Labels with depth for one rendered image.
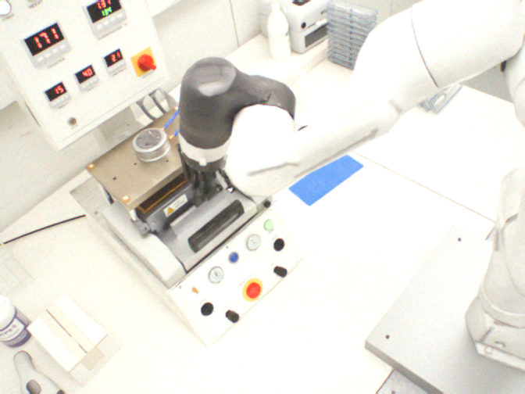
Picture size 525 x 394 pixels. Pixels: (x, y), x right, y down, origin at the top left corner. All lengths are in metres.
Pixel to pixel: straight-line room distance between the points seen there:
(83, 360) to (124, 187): 0.41
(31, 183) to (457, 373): 1.33
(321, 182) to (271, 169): 0.80
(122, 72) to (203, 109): 0.49
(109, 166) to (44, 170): 0.58
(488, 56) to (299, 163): 0.26
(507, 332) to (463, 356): 0.11
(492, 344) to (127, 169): 0.86
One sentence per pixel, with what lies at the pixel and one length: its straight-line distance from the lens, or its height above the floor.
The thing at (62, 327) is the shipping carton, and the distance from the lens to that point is 1.24.
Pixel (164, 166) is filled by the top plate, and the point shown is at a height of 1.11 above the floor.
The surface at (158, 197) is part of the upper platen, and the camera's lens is 1.06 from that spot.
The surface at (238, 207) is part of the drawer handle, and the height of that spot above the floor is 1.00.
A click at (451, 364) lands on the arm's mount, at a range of 1.10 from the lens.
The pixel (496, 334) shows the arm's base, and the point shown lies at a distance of 1.08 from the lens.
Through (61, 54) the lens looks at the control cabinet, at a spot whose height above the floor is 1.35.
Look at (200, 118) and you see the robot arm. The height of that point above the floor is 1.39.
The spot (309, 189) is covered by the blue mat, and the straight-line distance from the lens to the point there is 1.41.
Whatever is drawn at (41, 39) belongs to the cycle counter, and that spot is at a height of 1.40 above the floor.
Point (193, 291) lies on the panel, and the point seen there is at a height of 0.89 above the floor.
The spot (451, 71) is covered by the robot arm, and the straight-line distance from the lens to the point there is 0.60.
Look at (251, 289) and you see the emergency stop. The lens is 1.17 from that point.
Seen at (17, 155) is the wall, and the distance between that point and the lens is 1.59.
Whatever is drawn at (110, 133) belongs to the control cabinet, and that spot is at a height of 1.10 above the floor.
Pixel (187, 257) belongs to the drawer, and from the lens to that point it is 1.05.
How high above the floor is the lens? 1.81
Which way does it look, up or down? 49 degrees down
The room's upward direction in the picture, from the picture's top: 11 degrees counter-clockwise
